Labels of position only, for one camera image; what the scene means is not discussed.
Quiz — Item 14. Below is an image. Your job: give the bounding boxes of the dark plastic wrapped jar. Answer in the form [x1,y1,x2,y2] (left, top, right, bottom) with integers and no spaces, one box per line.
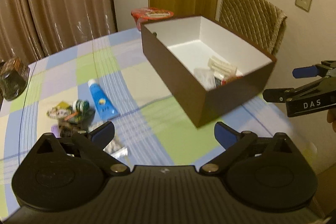
[0,57,30,102]

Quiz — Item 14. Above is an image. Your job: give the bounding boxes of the green yellow packet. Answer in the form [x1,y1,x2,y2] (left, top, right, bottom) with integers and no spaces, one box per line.
[56,101,95,125]

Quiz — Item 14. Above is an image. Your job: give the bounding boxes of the small green jar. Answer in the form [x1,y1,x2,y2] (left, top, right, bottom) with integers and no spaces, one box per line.
[72,99,90,111]

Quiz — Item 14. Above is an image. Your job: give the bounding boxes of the wall socket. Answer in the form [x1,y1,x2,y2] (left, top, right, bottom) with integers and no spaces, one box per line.
[295,0,313,12]

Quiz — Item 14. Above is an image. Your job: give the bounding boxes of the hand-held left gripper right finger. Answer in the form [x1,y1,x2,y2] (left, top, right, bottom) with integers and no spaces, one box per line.
[199,121,302,174]

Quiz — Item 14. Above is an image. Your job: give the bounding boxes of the person's right hand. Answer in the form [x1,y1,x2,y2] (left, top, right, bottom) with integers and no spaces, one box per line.
[326,109,336,133]

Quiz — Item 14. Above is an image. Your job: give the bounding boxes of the purple tube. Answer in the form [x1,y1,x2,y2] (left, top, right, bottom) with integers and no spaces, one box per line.
[51,124,63,138]

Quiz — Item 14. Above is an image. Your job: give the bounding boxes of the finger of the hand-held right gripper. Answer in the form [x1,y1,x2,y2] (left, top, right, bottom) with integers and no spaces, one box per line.
[292,60,336,80]
[262,77,336,103]

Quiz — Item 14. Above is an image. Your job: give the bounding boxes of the plaid cloth covered desktop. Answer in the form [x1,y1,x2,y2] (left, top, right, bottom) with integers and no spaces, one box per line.
[0,27,323,216]

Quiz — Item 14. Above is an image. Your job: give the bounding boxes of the red snack packet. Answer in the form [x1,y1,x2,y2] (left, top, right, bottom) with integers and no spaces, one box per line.
[214,72,243,86]

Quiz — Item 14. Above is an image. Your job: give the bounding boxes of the blue tube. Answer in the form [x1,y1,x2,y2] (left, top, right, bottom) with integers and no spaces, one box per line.
[87,79,119,121]

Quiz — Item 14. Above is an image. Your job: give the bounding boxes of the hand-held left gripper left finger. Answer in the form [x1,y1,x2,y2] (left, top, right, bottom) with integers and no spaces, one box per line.
[33,121,130,176]

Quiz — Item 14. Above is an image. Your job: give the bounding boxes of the brown storage box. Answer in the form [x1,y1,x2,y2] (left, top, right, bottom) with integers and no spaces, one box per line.
[140,15,277,128]

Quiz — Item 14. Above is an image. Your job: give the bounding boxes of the red instant noodle bowl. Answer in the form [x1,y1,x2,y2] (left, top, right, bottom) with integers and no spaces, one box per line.
[131,7,174,30]

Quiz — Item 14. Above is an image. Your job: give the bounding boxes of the chair with quilted cover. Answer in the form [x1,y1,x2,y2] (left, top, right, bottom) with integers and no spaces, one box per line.
[215,0,288,56]

